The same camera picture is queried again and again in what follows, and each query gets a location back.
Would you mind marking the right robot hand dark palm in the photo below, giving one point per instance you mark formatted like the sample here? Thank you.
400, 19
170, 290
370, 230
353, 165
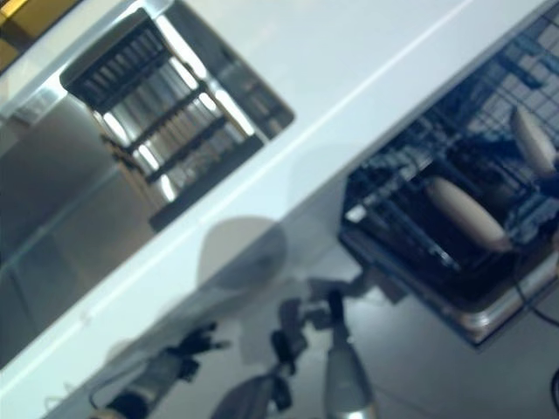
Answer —
548, 183

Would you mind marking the left robot hand dark palm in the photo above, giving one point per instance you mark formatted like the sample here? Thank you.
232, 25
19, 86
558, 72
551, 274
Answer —
198, 342

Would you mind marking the cream ceramic plate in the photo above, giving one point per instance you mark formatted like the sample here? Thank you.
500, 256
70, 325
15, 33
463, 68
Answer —
533, 139
467, 214

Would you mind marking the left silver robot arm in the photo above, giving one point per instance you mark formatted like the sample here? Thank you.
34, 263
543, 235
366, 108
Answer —
148, 379

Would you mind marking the stainless steel sink basin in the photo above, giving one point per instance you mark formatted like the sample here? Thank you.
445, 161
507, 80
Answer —
52, 174

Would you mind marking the black dish drying rack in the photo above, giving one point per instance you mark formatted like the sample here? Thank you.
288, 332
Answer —
166, 113

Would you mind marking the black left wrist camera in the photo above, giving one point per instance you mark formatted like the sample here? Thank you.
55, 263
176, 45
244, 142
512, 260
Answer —
190, 370

